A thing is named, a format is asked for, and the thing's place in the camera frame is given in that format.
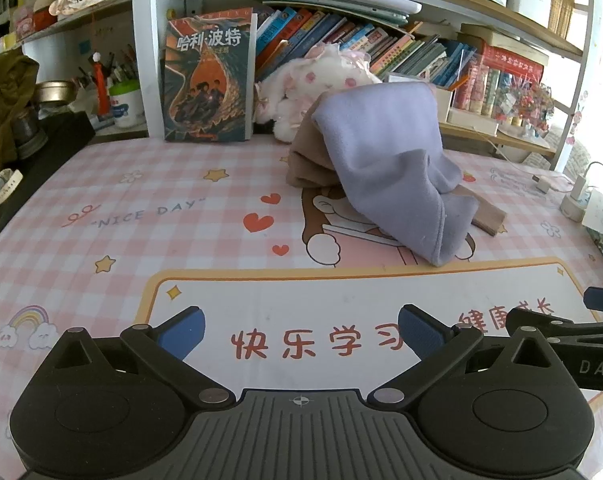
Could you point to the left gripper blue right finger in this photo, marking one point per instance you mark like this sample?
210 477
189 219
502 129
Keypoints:
426 336

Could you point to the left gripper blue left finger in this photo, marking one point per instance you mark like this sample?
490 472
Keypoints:
172 339

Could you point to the purple and brown sweater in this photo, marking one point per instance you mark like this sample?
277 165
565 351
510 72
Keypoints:
376 184

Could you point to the pink checkered desk mat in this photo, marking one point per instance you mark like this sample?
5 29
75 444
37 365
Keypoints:
82 247

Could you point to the white smartwatch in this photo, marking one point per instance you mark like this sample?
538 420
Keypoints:
9 181

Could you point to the white small storage box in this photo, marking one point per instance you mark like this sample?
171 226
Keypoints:
444 100

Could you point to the white green pen holder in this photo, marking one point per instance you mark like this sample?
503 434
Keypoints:
126 104

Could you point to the row of colourful books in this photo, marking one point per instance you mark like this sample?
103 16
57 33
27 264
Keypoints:
291 33

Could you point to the white pink plush bunny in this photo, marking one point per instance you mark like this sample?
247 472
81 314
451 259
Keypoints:
286 96

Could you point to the metal bowl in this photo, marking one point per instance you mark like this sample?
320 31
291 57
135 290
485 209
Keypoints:
55 92

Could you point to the Harry Potter book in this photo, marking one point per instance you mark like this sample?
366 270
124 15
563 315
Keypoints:
209 77

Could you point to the white wooden bookshelf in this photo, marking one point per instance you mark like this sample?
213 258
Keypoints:
361 20

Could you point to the white charger with cable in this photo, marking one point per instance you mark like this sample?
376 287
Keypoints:
571 205

